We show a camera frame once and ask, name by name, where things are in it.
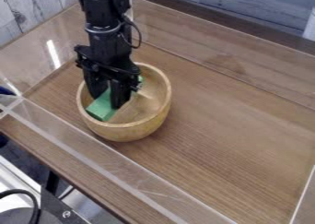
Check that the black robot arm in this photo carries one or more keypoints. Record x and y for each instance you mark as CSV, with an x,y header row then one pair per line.
x,y
106,18

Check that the green rectangular block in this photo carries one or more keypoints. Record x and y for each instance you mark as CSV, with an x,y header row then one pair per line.
x,y
100,109

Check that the black table leg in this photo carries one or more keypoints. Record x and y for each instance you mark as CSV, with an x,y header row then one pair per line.
x,y
53,183

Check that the wooden brown bowl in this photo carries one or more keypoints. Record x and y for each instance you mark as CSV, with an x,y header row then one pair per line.
x,y
142,115

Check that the clear acrylic tray wall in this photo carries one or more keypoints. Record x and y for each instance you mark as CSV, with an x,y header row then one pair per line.
x,y
156,180

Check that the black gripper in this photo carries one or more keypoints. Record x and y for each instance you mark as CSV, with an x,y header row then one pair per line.
x,y
106,62

